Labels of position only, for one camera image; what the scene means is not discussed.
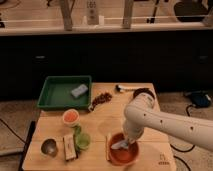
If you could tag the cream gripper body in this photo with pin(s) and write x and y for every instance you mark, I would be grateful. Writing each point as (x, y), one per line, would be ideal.
(131, 137)

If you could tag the grey towel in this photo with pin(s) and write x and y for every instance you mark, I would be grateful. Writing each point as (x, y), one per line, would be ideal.
(120, 144)

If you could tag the red bowl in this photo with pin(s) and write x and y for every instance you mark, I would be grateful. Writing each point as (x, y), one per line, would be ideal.
(122, 156)

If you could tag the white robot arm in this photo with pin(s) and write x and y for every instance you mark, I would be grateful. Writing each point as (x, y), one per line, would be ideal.
(139, 113)

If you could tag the dark maroon bowl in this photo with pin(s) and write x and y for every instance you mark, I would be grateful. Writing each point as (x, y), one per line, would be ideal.
(143, 90)

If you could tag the bunch of dried red berries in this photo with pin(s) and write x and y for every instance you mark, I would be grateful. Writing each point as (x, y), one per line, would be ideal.
(100, 99)

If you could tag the green cup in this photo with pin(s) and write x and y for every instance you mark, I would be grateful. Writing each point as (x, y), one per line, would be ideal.
(82, 141)

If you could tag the green spoon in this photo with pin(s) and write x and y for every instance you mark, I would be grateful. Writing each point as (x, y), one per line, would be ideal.
(77, 130)

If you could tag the white cup with orange filling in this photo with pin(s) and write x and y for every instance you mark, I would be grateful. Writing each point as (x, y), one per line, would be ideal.
(70, 117)

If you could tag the brown rectangular box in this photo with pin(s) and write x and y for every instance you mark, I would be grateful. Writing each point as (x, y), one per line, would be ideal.
(69, 147)

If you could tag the grey sponge block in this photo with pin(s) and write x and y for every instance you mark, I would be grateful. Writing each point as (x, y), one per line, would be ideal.
(80, 90)

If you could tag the metal cup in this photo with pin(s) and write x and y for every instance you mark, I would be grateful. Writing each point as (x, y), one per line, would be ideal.
(49, 147)

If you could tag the green plastic tray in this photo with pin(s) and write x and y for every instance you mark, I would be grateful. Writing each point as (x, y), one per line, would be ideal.
(56, 93)

